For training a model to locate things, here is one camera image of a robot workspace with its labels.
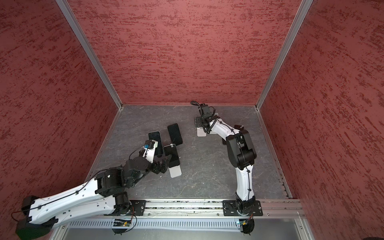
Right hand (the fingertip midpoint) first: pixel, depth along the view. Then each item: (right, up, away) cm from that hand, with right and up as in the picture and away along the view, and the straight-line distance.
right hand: (201, 122), depth 100 cm
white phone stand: (-16, -28, -16) cm, 36 cm away
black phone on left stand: (-17, -15, -20) cm, 30 cm away
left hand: (-20, -16, -29) cm, 39 cm away
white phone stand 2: (0, -7, +2) cm, 8 cm away
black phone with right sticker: (+16, -14, 0) cm, 21 cm away
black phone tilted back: (-17, -7, -6) cm, 20 cm away
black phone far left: (-27, -7, -15) cm, 32 cm away
